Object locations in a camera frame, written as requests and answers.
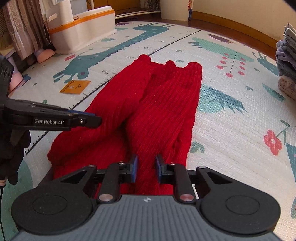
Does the red knitted sweater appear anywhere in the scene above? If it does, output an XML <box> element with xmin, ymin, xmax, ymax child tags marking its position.
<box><xmin>48</xmin><ymin>55</ymin><xmax>203</xmax><ymax>195</ymax></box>

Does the grey folded clothes stack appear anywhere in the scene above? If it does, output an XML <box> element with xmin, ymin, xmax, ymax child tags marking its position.
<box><xmin>275</xmin><ymin>23</ymin><xmax>296</xmax><ymax>100</ymax></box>

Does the black gloved hand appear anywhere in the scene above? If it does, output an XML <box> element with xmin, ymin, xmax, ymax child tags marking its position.
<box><xmin>1</xmin><ymin>128</ymin><xmax>31</xmax><ymax>185</ymax></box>

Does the orange paper tag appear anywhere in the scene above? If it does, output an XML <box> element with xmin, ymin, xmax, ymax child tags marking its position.
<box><xmin>60</xmin><ymin>80</ymin><xmax>91</xmax><ymax>94</ymax></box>

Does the purple pink plush doll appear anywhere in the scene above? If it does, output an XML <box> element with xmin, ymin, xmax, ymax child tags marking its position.
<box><xmin>7</xmin><ymin>47</ymin><xmax>56</xmax><ymax>92</ymax></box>

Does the animal print play mat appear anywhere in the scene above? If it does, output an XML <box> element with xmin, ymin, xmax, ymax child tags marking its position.
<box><xmin>11</xmin><ymin>22</ymin><xmax>295</xmax><ymax>240</ymax></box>

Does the white orange child potty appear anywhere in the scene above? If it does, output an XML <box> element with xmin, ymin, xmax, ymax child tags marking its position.
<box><xmin>46</xmin><ymin>1</ymin><xmax>116</xmax><ymax>54</ymax></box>

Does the brown patterned curtain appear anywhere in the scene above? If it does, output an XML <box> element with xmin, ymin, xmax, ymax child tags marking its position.
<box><xmin>3</xmin><ymin>0</ymin><xmax>51</xmax><ymax>60</ymax></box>

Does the white plastic bucket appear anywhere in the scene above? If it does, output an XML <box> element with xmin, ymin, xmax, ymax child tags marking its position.
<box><xmin>160</xmin><ymin>0</ymin><xmax>189</xmax><ymax>21</ymax></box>

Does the white pipe along wall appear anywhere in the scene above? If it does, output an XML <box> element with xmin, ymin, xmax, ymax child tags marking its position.
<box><xmin>115</xmin><ymin>11</ymin><xmax>161</xmax><ymax>20</ymax></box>

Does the blue handled mop stick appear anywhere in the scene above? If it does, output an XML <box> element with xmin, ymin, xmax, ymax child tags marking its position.
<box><xmin>188</xmin><ymin>0</ymin><xmax>194</xmax><ymax>21</ymax></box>

